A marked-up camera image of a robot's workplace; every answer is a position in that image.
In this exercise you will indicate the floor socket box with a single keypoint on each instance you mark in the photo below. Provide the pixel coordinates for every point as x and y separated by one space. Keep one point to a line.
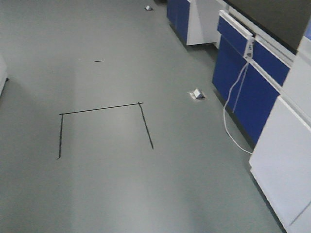
148 8
197 94

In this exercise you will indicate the far floor socket box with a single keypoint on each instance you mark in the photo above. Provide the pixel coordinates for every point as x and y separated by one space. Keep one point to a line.
148 8

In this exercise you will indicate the blue lab cabinet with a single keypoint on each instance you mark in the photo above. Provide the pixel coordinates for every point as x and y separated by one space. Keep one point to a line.
248 69

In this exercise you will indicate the white panel cabinet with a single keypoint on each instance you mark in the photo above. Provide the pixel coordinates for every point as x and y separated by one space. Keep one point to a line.
281 160

